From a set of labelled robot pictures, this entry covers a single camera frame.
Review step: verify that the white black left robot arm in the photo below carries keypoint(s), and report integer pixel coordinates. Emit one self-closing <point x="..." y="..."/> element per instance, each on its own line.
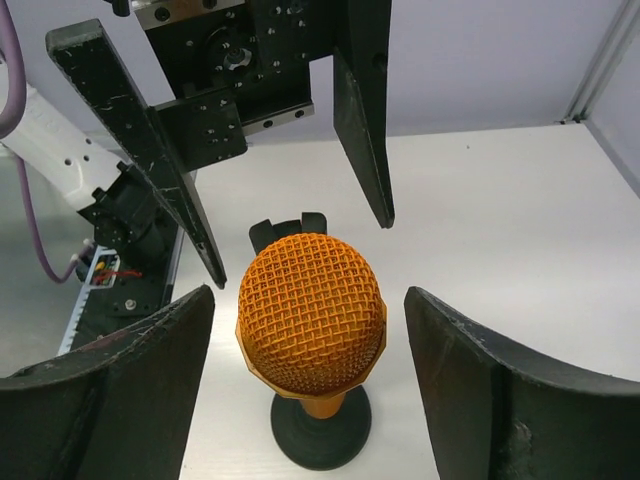
<point x="69" y="159"/>

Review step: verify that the orange microphone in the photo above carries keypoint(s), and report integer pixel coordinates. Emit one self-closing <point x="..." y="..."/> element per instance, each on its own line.
<point x="311" y="321"/>

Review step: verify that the grey slotted cable duct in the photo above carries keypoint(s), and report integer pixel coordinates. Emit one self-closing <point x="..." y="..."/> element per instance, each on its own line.
<point x="101" y="276"/>

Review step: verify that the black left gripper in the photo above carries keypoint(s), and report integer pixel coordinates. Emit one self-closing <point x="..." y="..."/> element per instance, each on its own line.
<point x="236" y="68"/>

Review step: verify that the aluminium frame post right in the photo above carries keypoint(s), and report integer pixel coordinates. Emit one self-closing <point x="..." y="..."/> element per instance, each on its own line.
<point x="619" y="36"/>

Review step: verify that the black microphone stand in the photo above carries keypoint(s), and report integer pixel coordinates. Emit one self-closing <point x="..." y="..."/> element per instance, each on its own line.
<point x="313" y="443"/>

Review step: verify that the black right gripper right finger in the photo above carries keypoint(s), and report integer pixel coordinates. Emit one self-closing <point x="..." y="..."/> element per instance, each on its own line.
<point x="497" y="409"/>

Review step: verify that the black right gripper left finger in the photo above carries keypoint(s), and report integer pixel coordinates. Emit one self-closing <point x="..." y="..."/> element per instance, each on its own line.
<point x="119" y="407"/>

